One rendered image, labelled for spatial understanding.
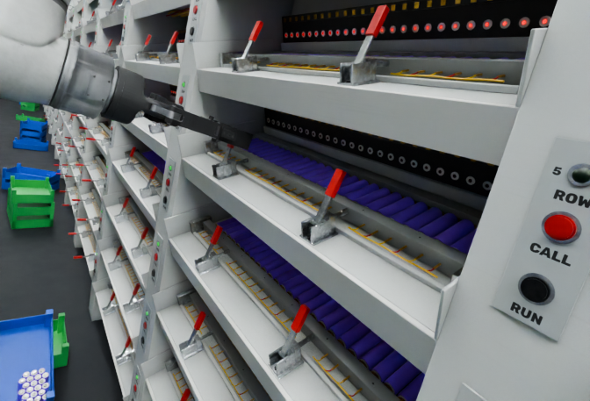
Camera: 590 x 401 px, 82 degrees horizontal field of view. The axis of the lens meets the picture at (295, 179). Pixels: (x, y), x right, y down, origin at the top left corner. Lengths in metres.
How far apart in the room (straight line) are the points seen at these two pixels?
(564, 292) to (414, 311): 0.12
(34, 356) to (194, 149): 0.99
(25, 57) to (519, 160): 0.49
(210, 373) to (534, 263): 0.62
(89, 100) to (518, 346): 0.50
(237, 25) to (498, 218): 0.65
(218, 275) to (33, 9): 0.47
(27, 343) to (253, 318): 1.08
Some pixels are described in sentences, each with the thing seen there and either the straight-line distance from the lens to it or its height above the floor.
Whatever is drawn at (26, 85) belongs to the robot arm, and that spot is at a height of 1.00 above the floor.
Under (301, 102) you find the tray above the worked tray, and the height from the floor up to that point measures 1.05.
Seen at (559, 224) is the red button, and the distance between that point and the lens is 0.27.
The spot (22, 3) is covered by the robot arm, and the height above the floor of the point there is 1.08.
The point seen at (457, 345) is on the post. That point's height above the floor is 0.89.
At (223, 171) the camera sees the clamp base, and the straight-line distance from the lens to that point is 0.62.
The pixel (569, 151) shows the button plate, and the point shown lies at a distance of 0.27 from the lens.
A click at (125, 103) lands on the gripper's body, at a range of 0.52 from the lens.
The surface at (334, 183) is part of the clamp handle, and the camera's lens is 0.41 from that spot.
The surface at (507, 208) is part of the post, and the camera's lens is 0.28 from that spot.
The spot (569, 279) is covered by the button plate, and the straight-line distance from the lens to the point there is 0.27.
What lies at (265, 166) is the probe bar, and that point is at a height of 0.93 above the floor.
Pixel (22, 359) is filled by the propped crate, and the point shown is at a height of 0.07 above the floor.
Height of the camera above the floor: 1.04
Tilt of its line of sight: 11 degrees down
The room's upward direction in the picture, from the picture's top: 13 degrees clockwise
